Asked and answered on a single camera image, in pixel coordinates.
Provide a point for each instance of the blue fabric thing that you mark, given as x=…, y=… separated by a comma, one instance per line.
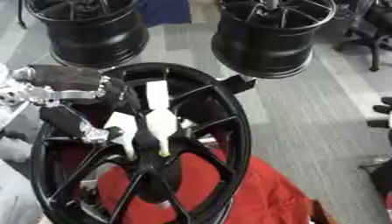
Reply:
x=166, y=11

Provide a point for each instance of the white pin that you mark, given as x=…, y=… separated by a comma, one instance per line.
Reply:
x=122, y=123
x=162, y=126
x=157, y=94

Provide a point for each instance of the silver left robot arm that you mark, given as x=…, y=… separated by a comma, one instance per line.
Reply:
x=13, y=96

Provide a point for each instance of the black spoked wheel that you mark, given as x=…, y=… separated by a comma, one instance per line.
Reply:
x=240, y=122

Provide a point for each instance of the black chair base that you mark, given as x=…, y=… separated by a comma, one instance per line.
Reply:
x=383, y=109
x=383, y=178

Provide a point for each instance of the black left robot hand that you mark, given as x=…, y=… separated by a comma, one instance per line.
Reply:
x=66, y=77

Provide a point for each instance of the black wheel rim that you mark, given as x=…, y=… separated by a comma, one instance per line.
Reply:
x=265, y=49
x=97, y=38

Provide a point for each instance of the black office chair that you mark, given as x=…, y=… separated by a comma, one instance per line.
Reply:
x=370, y=32

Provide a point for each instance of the black wheel stand bracket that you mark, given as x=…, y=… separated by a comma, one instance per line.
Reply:
x=239, y=84

